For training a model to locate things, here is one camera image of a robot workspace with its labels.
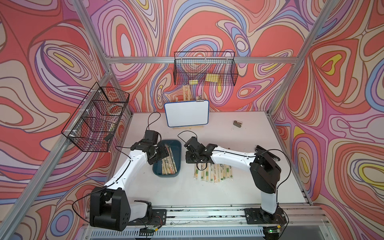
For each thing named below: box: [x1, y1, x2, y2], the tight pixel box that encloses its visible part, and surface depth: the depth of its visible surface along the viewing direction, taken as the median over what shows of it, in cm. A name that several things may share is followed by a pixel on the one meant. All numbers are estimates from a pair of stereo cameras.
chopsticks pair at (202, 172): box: [200, 163, 205, 181], surface depth 88 cm
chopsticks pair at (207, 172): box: [206, 162, 210, 181], surface depth 90 cm
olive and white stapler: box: [233, 120, 243, 128], surface depth 113 cm
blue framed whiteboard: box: [164, 100, 210, 128], surface depth 103 cm
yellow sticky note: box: [205, 73, 219, 82], surface depth 92 cm
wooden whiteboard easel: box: [173, 85, 204, 130], surface depth 96 cm
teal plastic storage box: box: [152, 139, 182, 178], surface depth 90 cm
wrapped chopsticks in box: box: [161, 144, 178, 175], surface depth 92 cm
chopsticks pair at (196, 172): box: [194, 163, 199, 180], surface depth 90 cm
